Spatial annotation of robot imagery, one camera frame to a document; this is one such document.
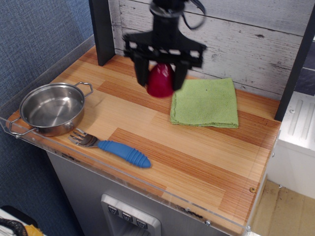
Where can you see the white toy sink counter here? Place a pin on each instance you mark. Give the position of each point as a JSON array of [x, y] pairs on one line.
[[292, 163]]

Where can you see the green folded cloth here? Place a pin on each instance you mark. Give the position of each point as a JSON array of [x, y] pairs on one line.
[[205, 102]]

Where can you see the blue handled metal fork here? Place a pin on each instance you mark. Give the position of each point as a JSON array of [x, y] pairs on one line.
[[129, 154]]

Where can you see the silver dispenser button panel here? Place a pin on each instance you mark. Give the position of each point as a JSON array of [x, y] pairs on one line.
[[125, 220]]

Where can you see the black vertical post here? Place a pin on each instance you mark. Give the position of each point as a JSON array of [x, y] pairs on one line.
[[102, 28], [297, 67]]

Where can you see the red cone-shaped ball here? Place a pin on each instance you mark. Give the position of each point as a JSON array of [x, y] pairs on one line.
[[160, 81]]

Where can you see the black right vertical post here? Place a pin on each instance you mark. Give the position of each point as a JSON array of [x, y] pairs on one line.
[[297, 67]]

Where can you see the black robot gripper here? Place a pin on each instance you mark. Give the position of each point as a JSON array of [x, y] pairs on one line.
[[164, 43]]

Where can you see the stainless steel pot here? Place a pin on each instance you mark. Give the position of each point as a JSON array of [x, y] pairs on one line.
[[53, 109]]

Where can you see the yellow object at corner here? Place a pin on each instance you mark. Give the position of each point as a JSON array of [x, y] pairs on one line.
[[33, 231]]

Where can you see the black left vertical post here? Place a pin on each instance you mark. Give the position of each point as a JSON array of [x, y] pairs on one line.
[[102, 28]]

